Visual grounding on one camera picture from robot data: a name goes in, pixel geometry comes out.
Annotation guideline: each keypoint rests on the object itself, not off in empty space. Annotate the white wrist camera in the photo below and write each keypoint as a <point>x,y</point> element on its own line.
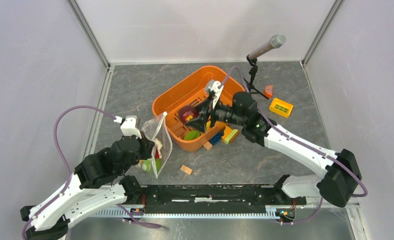
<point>129,126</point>
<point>214,89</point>

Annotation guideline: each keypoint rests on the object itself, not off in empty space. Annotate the green toy lettuce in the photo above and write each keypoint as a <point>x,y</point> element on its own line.
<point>148,165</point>

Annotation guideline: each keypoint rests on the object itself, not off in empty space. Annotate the polka dot zip top bag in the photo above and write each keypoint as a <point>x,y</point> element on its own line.
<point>156,131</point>

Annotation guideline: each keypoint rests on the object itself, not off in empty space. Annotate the orange plastic basket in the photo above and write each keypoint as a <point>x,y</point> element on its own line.
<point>189,91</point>

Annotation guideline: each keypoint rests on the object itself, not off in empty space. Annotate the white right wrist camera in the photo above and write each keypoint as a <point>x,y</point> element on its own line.
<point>214,89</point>

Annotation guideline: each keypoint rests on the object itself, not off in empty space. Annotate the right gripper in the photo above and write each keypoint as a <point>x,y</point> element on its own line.
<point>199,122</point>

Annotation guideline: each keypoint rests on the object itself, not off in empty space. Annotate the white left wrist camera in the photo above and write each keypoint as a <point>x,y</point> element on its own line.
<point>129,126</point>

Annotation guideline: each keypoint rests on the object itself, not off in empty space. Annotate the tan wooden block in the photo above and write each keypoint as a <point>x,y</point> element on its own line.
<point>187,170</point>

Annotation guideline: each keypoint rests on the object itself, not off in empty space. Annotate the red toy chili pepper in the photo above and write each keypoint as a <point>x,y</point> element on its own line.
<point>157,154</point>

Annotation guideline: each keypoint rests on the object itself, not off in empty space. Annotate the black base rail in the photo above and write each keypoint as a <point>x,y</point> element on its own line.
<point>210,198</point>

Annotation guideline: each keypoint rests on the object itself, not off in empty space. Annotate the small tan wooden cube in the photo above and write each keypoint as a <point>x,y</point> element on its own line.
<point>207,145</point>

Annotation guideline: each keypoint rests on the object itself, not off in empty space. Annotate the yellow toy mango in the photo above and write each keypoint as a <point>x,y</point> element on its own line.
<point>213,126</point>

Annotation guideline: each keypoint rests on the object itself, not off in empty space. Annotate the yellow window toy brick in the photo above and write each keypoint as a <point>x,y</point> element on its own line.
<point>281,107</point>

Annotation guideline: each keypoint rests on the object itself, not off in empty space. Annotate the dark red toy onion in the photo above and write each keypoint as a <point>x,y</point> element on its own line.
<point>187,113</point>

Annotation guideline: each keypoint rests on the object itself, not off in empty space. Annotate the orange semicircle toy slice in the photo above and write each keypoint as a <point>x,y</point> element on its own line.
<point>268,91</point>

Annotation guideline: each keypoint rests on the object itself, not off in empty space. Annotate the blue toy brick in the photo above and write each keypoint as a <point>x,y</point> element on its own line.
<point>216,138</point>

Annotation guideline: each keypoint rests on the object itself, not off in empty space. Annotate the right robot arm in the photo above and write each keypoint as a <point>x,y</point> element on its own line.
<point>336,174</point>

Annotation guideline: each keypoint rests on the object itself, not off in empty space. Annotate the yellow green brown brick stack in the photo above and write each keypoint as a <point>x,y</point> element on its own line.
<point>229,134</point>

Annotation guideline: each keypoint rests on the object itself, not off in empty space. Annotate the black microphone tripod stand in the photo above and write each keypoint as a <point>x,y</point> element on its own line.
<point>252,72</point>

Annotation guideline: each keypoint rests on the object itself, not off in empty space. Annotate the green toy lime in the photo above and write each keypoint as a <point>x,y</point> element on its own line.
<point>192,135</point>

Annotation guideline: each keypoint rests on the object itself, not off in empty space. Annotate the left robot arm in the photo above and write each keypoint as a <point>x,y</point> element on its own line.
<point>99,181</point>

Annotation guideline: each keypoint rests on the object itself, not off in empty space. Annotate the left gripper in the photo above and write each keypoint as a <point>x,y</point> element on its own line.
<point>148,145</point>

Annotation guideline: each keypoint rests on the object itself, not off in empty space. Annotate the white toy garlic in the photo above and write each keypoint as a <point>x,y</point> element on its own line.
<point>159,145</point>

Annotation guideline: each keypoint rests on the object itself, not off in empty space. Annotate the silver microphone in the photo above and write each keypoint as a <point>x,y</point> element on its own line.
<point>275,42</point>

